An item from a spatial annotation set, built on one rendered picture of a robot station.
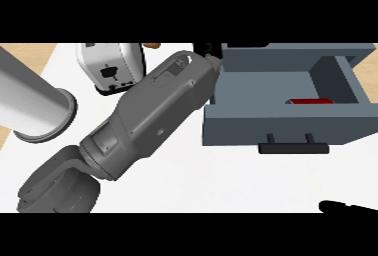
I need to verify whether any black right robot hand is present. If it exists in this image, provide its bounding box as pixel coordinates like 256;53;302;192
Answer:
318;199;378;214

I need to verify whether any blue-grey drawer front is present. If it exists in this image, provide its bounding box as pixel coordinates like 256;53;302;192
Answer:
201;101;378;147

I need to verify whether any red can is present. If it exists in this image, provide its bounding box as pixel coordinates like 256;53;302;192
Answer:
287;98;337;105

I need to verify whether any blue-grey cabinet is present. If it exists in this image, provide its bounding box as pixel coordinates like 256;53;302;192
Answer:
210;43;378;106

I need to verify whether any white toaster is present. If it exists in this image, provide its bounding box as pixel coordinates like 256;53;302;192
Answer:
74;43;148;97

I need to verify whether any white cylinder with grey base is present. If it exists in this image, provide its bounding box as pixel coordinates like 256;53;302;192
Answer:
0;45;80;144

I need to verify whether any black drawer handle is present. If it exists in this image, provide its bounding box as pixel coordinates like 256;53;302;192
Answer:
257;133;331;155

